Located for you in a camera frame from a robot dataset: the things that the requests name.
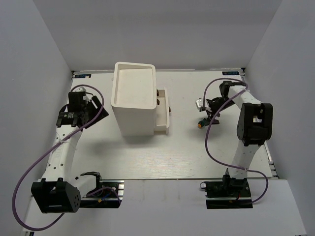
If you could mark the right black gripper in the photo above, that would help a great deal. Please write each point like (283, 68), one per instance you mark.
(210, 111)

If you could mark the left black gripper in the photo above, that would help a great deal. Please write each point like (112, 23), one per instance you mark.
(103, 113)

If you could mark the green orange stubby screwdriver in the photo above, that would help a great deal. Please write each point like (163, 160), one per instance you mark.
(202, 123)

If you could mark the white drawer cabinet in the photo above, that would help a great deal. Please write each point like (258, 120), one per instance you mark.
(134, 98)

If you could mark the white bottom drawer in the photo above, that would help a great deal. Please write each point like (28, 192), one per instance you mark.
(162, 113)

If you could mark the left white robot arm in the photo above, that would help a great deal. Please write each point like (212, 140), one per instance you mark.
(58, 191)

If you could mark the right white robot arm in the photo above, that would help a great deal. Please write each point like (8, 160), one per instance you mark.
(254, 126)

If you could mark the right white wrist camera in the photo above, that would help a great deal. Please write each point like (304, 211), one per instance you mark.
(200, 104)

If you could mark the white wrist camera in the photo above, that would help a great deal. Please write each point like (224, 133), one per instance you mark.
(81, 89)
(200, 104)

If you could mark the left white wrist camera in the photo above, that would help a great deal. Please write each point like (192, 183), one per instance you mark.
(81, 89)

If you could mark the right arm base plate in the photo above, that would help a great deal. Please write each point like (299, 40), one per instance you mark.
(221, 196)

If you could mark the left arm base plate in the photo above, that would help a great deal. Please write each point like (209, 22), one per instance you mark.
(109, 194)

